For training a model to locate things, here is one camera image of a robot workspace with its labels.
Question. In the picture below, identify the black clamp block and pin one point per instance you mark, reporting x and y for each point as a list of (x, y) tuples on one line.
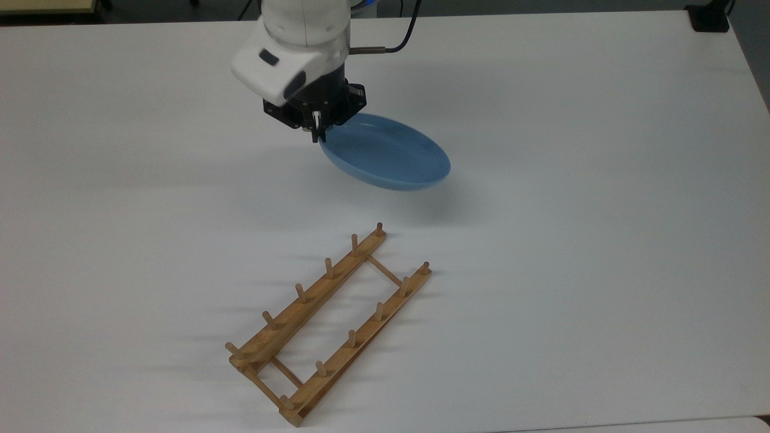
[(710, 17)]

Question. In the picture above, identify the yellow wooden side table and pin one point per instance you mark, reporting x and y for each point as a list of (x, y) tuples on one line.
[(45, 6)]

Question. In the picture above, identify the blue round plate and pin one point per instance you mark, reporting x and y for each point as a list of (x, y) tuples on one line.
[(391, 153)]

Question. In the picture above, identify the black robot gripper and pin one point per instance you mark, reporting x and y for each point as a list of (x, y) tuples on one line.
[(328, 96)]

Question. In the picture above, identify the wooden peg plate rack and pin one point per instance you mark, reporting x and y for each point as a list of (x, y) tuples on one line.
[(328, 325)]

